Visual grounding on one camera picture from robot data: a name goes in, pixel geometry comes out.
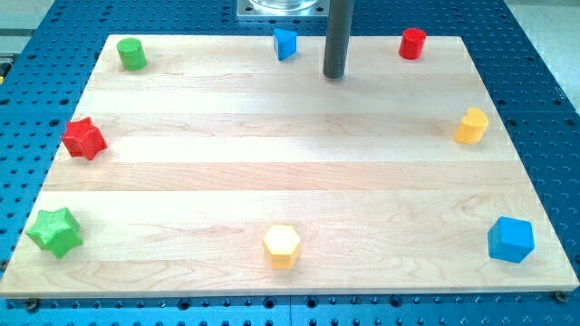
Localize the blue triangular prism block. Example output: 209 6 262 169
273 28 298 61

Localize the red star block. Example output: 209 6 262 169
61 117 108 160

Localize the yellow hexagon block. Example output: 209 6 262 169
263 225 301 269

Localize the green star block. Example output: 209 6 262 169
25 207 83 259

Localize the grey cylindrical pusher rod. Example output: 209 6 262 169
323 0 355 79

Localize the yellow heart block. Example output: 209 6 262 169
454 107 489 144

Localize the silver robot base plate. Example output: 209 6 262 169
237 0 330 20

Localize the blue cube block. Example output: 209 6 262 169
488 216 536 264

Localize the light wooden board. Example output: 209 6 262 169
1 34 578 298

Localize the red cylinder block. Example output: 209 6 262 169
399 28 427 60

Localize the green cylinder block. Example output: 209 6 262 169
116 37 147 71

